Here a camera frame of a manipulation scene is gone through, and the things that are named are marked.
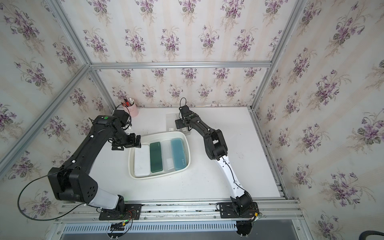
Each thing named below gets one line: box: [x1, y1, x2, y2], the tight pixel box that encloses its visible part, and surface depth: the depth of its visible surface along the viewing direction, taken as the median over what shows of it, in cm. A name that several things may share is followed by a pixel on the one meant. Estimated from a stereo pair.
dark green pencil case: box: [149, 141, 163, 173], surface depth 92 cm
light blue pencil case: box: [171, 138, 187, 171], surface depth 92 cm
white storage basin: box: [128, 132, 191, 180], surface depth 91 cm
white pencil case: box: [134, 145, 151, 176], surface depth 88 cm
